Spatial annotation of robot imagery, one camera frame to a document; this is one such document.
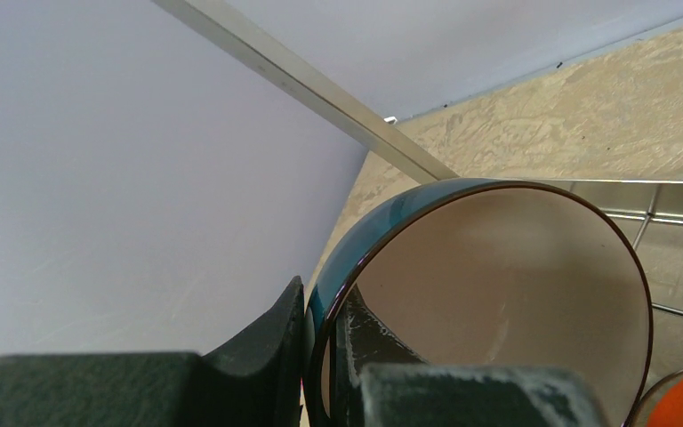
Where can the white red-rimmed bowl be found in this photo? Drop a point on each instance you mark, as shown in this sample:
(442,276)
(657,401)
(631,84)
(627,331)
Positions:
(479,271)

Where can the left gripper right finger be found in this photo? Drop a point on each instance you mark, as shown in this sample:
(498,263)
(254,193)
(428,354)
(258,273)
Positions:
(376,380)

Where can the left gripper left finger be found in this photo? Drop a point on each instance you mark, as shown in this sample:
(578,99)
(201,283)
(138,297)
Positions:
(253,379)

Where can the steel two-tier dish rack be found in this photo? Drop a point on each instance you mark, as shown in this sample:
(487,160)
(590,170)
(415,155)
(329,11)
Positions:
(639,196)

